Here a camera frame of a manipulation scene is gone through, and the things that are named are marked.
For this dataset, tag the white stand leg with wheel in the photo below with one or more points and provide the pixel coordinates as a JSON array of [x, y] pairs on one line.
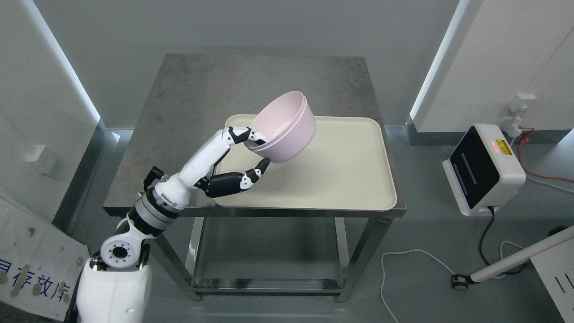
[[461, 282]]

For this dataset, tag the white sign board blue text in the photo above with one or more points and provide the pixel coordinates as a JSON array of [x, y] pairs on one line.
[[39, 264]]

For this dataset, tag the white black box device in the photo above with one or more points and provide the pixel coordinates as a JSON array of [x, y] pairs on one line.
[[483, 171]]

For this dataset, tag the white wall switch box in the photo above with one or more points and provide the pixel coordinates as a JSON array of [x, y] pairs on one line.
[[43, 159]]

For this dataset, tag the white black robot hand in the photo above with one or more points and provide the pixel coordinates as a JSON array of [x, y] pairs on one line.
[[206, 163]]

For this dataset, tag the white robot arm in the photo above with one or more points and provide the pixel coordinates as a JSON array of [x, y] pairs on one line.
[[115, 283]]

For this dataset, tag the white wall socket plug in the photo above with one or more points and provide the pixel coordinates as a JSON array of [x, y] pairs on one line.
[[518, 105]]

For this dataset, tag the steel table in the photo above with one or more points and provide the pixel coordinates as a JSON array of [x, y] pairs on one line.
[[190, 99]]

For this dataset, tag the beige plastic tray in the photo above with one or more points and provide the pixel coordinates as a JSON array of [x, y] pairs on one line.
[[344, 167]]

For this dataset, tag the pink bowl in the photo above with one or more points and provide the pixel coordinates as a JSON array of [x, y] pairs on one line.
[[282, 151], [288, 118]]

